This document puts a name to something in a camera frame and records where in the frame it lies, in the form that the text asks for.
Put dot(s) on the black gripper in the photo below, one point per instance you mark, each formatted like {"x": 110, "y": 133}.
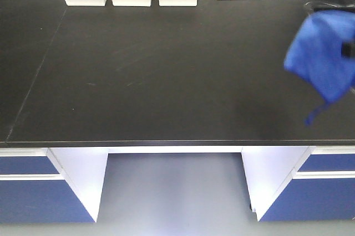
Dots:
{"x": 348, "y": 49}

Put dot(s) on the blue microfiber cloth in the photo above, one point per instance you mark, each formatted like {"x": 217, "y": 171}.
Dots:
{"x": 315, "y": 56}

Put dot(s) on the black recessed sink basin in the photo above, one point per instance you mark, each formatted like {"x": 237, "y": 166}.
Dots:
{"x": 312, "y": 7}

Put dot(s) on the blue cabinet right of kneehole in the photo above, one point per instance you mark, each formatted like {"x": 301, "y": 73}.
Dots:
{"x": 300, "y": 182}

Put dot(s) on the blue cabinet of kneehole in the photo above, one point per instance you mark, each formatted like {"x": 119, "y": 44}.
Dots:
{"x": 52, "y": 185}
{"x": 300, "y": 182}

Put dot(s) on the blue cabinet left of kneehole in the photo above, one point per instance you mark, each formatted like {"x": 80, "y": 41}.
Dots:
{"x": 52, "y": 185}

